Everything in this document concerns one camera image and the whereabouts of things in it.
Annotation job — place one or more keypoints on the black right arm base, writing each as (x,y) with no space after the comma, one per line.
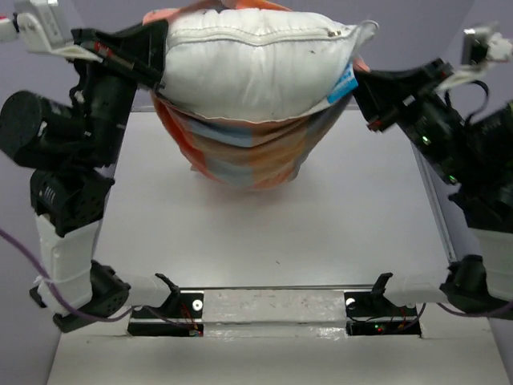
(371,315)

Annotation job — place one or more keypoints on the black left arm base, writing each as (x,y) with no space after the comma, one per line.
(181,315)

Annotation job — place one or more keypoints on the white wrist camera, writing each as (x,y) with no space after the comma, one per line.
(42,27)
(483,47)

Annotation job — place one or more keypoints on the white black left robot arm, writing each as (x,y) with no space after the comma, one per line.
(69,204)

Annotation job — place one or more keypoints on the blue white pillow label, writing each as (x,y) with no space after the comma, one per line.
(344,86)

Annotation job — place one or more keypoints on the multicolour checked pillowcase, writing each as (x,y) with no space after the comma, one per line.
(240,153)

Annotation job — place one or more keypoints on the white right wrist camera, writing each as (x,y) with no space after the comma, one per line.
(483,47)

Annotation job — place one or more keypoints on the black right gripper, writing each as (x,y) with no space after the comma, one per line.
(377,91)

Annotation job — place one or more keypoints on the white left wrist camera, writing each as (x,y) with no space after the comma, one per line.
(42,27)

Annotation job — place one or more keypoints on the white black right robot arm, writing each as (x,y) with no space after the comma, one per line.
(479,284)

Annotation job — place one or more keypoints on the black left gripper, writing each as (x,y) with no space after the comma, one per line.
(140,51)

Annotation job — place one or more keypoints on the white pillow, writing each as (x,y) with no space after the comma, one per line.
(257,65)

